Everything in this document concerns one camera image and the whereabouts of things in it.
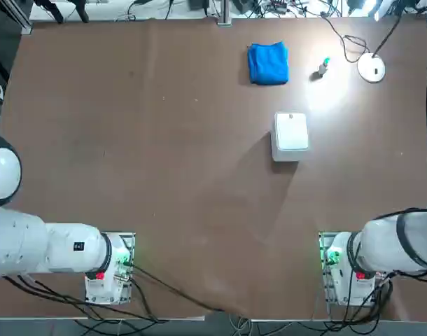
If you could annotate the white desk lamp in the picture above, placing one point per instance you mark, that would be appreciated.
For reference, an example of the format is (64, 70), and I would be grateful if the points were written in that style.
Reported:
(371, 68)

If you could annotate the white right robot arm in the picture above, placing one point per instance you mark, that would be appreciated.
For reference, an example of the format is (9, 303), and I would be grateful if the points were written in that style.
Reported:
(381, 245)

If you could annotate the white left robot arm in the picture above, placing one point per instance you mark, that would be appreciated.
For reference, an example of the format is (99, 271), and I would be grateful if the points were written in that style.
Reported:
(24, 241)

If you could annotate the white lidded box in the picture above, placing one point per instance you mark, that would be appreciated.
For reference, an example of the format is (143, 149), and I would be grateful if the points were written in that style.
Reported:
(290, 134)

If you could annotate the blue folded cloth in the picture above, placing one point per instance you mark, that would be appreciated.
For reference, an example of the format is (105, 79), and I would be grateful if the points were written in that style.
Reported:
(268, 63)

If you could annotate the black tripod legs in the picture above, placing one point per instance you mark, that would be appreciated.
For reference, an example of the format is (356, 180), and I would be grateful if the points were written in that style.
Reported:
(81, 10)

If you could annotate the aluminium frame post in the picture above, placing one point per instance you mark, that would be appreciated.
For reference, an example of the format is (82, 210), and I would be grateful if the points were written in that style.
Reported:
(224, 14)

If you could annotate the aluminium frame rail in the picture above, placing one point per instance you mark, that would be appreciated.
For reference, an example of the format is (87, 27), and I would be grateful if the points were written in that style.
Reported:
(22, 19)

